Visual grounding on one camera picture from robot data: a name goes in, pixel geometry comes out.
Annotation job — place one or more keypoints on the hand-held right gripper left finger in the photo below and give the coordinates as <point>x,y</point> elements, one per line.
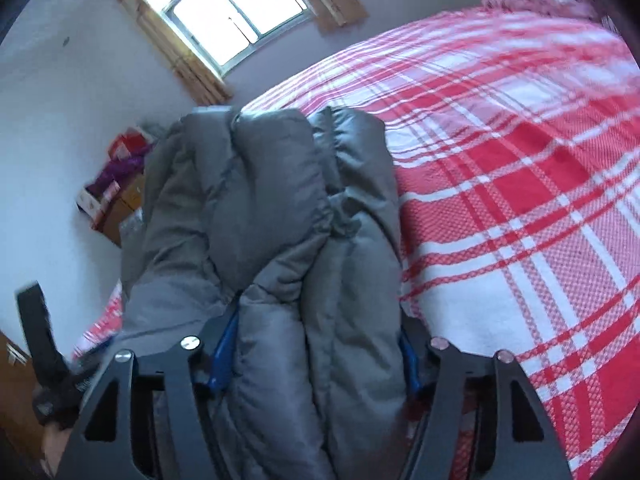
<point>222,355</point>

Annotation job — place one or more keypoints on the long beige patterned curtain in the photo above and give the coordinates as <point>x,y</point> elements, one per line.
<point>185,65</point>

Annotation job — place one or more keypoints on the red box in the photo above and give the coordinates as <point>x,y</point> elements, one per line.
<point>127,145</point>

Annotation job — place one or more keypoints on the flat pink box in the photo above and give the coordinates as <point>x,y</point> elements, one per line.
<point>110,192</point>

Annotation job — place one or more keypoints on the grey puffer jacket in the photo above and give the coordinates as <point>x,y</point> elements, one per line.
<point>280,240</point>

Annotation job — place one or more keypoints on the bed with red plaid sheet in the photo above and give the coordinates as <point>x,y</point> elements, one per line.
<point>525,185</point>

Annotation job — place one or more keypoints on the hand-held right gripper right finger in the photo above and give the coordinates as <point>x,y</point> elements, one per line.
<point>410,365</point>

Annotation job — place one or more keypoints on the white printed box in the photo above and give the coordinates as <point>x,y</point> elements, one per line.
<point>89,205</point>

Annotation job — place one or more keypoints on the brown wooden desk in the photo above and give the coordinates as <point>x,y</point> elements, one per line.
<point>122,210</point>

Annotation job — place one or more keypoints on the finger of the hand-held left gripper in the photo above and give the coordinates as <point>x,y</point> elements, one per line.
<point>95,367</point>

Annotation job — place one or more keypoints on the brown wooden cabinet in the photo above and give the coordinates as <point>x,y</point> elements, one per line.
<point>17,390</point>

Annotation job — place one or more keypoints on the window with metal frame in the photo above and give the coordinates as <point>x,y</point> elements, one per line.
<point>230,10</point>

